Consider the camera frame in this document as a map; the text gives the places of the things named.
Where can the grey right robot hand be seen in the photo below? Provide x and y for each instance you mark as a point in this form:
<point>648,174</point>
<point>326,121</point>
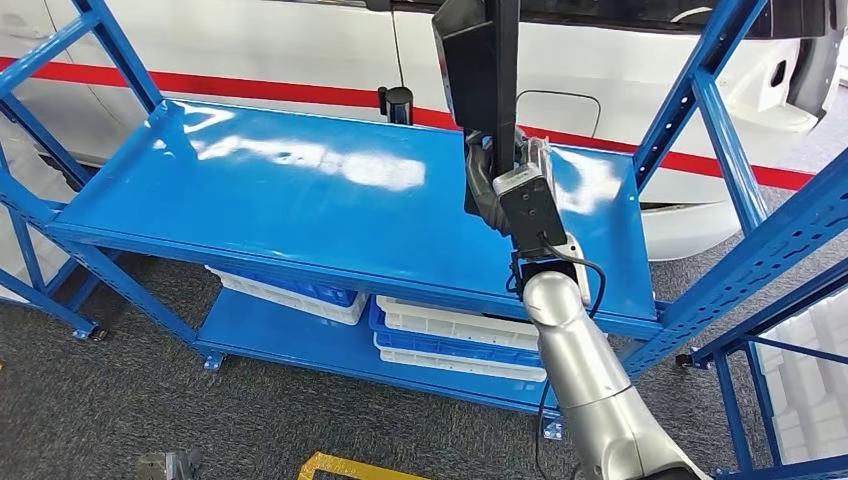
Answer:
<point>478,179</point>

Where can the black plastic frame part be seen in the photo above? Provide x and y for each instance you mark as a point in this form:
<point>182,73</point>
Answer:
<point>474,66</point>

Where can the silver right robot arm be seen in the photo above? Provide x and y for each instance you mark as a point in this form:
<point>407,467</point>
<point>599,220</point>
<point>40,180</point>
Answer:
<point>583,358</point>

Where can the blue metal shelf rack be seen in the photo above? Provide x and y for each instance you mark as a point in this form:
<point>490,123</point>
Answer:
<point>265,218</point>
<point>732,411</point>
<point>46,298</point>

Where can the white car with red stripe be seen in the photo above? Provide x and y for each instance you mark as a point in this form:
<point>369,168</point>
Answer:
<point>298,40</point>

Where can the white bin stack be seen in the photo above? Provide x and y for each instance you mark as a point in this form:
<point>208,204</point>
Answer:
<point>808,397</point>

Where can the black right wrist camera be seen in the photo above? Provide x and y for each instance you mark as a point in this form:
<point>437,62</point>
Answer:
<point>530,212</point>

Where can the black barrier post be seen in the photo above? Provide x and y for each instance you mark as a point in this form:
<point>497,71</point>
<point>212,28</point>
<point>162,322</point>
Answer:
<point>397,106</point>

